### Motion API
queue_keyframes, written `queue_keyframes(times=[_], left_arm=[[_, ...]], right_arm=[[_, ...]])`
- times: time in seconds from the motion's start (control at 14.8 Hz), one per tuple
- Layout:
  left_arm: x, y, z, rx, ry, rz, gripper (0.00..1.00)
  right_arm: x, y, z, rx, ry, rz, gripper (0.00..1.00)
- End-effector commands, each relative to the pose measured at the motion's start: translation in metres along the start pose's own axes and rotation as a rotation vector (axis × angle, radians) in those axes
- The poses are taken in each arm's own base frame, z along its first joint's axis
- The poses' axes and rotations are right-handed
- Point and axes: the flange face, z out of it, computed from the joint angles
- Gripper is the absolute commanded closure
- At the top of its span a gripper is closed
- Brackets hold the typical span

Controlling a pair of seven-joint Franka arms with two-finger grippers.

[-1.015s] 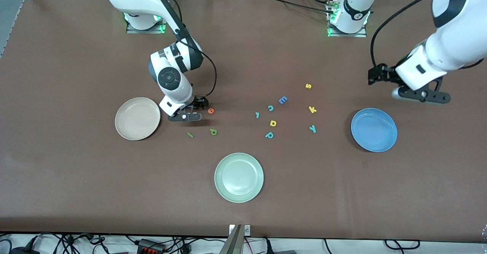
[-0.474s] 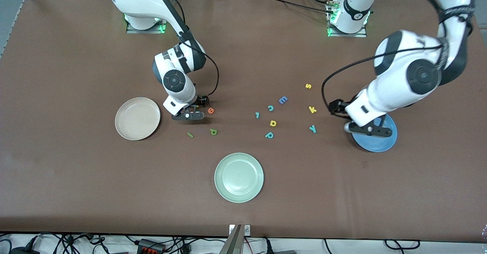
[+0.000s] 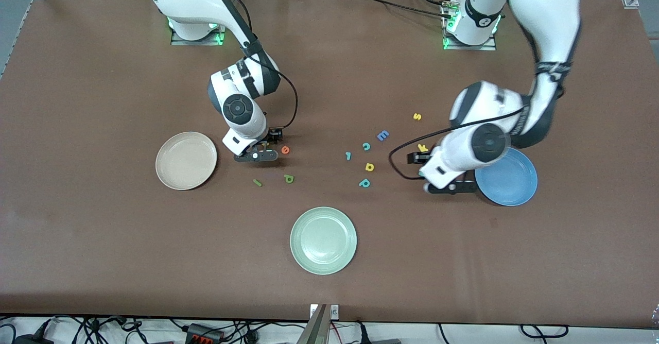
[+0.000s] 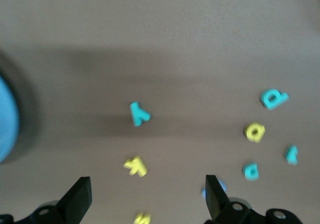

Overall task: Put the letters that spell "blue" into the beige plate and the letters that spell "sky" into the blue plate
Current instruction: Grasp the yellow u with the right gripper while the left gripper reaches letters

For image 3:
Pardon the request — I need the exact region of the blue plate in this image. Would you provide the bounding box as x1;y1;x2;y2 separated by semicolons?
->
475;147;539;207

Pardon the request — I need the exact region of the long black cable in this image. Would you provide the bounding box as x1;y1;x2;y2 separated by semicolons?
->
337;0;456;20

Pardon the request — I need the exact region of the grey metal post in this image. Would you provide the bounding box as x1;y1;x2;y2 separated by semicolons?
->
298;304;330;344

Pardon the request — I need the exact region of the looped black cable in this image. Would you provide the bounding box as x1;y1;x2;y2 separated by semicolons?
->
519;324;569;339

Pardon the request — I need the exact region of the brown table mat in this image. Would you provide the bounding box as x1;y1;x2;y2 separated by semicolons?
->
0;0;659;329

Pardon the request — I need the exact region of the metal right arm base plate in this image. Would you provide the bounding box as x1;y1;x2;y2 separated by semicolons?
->
170;22;226;46

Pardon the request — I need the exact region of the beige brown plate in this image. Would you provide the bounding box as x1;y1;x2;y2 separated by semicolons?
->
155;131;218;191

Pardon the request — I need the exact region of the pale green plate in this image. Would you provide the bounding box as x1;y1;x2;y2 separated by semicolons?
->
290;207;357;276

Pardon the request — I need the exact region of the black red power strip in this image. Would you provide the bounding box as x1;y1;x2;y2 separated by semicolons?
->
184;323;225;344

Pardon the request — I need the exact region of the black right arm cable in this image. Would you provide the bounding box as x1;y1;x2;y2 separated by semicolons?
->
206;0;299;131

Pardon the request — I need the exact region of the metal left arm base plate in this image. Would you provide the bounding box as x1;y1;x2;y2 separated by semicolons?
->
442;0;498;51

